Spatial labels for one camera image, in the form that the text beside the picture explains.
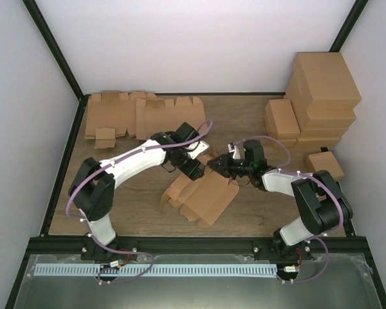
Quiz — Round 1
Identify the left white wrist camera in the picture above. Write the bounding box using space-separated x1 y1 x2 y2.
186 140 210 159

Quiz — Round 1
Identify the flat cardboard blank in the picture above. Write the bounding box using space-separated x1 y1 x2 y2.
84 91 156 149
136 97 206 140

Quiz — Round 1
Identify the black aluminium frame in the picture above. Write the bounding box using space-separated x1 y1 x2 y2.
5 0 386 309

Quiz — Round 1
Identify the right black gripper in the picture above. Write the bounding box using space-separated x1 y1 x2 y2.
208 153 253 180

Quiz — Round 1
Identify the flat cardboard blank left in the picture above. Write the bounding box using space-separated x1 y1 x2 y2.
84 91 156 149

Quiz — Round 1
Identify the flat cardboard blank middle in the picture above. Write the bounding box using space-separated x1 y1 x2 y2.
136 97 206 140

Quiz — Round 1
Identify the cardboard box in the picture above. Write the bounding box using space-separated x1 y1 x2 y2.
160 168 239 227

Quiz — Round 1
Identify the light blue slotted rail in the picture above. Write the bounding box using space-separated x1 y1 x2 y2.
33 263 277 277

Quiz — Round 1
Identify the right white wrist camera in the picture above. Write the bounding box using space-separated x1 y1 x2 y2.
228 142 241 160

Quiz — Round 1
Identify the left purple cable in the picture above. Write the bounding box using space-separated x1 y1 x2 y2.
66 118 214 286

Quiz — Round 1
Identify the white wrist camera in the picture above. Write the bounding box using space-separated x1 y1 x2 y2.
186 140 210 159
228 142 241 160

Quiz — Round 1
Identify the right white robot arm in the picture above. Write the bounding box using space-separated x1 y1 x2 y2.
207 140 353 259

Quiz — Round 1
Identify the small folded box left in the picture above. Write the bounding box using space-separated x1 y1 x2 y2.
265 98 300 140

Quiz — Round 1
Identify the large top folded box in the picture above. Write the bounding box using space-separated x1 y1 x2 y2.
293 52 362 112

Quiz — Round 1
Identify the lone small folded box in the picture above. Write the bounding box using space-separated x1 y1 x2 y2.
304 151 345 181

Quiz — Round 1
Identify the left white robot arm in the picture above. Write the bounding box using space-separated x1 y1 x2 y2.
66 122 210 260

